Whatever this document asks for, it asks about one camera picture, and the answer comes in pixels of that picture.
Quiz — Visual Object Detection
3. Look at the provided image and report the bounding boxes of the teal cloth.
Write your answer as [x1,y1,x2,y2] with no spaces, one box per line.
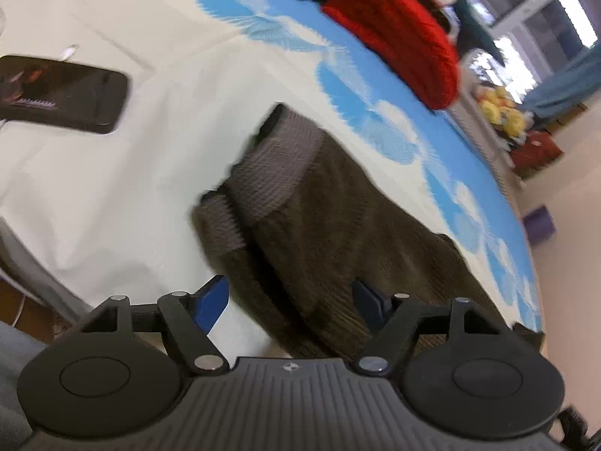
[441,0,503,57]

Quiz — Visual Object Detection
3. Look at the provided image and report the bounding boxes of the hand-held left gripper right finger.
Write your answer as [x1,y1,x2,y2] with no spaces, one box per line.
[352,279,509,377]

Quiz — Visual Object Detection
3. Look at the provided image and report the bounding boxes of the white blue patterned bed sheet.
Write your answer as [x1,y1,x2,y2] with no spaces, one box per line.
[0,0,545,334]

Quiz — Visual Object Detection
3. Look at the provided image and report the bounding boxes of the window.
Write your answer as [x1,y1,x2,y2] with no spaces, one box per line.
[455,0,601,104]

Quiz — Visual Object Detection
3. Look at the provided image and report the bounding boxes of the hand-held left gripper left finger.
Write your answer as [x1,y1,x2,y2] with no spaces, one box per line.
[70,275,231,377]

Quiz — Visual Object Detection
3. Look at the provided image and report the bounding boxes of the brown and grey sock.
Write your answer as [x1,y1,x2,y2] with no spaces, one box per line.
[192,102,545,362]

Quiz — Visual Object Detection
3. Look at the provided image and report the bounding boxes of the red bag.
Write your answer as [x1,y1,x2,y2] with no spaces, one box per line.
[509,132,564,179]

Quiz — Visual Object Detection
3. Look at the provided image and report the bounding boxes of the red knitted garment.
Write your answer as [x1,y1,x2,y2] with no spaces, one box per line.
[322,0,461,111]

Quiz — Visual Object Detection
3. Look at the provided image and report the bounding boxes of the purple box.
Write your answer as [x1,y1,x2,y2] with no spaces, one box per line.
[522,204,557,245]

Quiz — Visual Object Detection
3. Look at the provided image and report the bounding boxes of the yellow plush toys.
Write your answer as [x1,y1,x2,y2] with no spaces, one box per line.
[476,85,527,139]

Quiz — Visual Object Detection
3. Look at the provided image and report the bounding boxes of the white low shelf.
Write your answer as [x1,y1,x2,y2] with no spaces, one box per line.
[451,98,525,189]

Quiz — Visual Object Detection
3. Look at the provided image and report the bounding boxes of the white cable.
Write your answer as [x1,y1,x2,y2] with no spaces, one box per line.
[13,291,28,328]

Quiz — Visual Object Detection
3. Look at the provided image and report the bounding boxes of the black smartphone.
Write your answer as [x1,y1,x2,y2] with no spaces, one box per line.
[0,55,129,135]

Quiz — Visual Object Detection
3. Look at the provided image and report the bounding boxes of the blue curtain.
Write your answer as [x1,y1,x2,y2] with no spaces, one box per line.
[523,51,601,118]

